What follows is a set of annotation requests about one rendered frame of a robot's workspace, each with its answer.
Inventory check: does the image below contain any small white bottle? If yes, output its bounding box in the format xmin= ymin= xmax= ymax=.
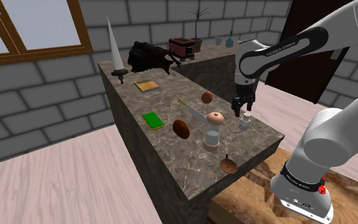
xmin=238 ymin=112 xmax=252 ymax=131

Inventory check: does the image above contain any pink pepper mill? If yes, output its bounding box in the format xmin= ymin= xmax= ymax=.
xmin=202 ymin=111 xmax=224 ymax=153

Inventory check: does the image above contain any small brown egg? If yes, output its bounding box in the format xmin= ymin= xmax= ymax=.
xmin=200 ymin=90 xmax=214 ymax=105

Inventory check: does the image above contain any blue bottle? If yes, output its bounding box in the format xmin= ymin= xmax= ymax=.
xmin=224 ymin=31 xmax=235 ymax=48

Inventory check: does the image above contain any brown lid with knob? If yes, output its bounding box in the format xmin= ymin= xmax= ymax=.
xmin=219 ymin=153 xmax=239 ymax=175

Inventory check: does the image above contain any large dark brown egg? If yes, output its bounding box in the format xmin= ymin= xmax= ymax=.
xmin=172 ymin=118 xmax=191 ymax=140

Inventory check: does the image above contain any dark brown door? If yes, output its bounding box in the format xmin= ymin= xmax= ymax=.
xmin=265 ymin=0 xmax=354 ymax=105

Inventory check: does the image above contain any potted plant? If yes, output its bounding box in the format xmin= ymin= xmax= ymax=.
xmin=187 ymin=6 xmax=211 ymax=53

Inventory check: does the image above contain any red toaster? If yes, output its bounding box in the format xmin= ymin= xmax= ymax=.
xmin=168 ymin=36 xmax=196 ymax=60

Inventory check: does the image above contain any green book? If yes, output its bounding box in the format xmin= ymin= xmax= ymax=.
xmin=141 ymin=111 xmax=165 ymax=132

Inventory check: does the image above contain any brown patterned robot stand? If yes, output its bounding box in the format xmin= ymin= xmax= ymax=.
xmin=208 ymin=146 xmax=358 ymax=224

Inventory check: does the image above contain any tan book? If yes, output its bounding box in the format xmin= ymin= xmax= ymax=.
xmin=134 ymin=78 xmax=161 ymax=94

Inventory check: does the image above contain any white cone-bladed dagger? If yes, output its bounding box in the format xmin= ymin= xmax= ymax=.
xmin=106 ymin=15 xmax=129 ymax=85

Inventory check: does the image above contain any wooden framed window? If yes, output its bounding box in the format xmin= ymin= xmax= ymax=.
xmin=0 ymin=0 xmax=94 ymax=68

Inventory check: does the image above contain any yellow-handled knife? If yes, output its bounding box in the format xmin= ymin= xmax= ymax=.
xmin=176 ymin=97 xmax=209 ymax=124

